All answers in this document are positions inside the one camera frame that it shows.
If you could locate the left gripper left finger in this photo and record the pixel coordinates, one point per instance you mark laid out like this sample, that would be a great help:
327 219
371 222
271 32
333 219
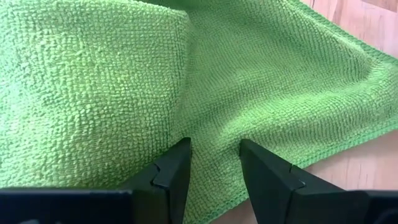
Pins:
164 186

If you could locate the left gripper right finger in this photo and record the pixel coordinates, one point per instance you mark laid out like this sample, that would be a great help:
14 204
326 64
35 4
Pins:
273 193

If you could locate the green microfiber towel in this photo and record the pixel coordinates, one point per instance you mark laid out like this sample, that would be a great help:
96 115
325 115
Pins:
124 77

